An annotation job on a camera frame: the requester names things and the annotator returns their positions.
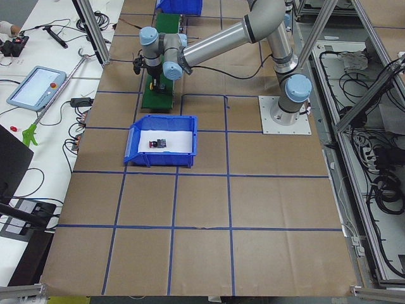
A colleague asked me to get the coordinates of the aluminium frame post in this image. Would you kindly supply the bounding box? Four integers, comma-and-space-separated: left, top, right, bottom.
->
72, 0, 111, 67

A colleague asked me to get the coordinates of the blue plastic bin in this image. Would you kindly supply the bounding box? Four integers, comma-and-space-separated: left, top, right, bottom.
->
156, 0, 203, 16
123, 115, 197, 168

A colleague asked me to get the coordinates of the red mushroom push button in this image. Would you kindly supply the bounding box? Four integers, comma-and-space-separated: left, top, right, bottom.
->
149, 139, 167, 149

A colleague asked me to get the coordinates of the black flat tool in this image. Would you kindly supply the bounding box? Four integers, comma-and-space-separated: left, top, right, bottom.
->
43, 25, 68, 49

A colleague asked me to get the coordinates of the green conveyor belt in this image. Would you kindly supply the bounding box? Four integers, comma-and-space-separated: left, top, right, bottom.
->
133, 13, 181, 111

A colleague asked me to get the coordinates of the black power adapter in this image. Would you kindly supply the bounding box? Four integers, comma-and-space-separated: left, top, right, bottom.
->
70, 97, 94, 108

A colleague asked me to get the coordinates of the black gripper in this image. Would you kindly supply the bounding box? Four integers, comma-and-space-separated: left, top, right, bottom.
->
144, 58, 162, 81

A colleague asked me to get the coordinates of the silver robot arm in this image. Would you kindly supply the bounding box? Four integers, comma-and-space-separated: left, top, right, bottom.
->
133, 1, 312, 126

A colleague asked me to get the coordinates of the teach pendant tablet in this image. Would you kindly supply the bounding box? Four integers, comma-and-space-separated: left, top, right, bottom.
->
6, 66, 66, 111

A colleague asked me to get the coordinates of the right blue plastic bin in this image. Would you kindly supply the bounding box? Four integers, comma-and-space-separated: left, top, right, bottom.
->
156, 0, 203, 16

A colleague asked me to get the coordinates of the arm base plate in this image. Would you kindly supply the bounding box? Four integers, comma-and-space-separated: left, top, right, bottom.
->
258, 96, 311, 136

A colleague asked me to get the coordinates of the white foam pad left bin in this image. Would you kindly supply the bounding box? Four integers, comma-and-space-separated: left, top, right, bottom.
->
138, 130, 193, 153

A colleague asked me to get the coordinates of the left blue plastic bin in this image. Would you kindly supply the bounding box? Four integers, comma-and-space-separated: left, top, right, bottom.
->
123, 115, 197, 168

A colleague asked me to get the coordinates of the reacher grabber tool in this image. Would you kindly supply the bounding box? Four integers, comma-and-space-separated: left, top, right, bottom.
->
22, 48, 96, 148

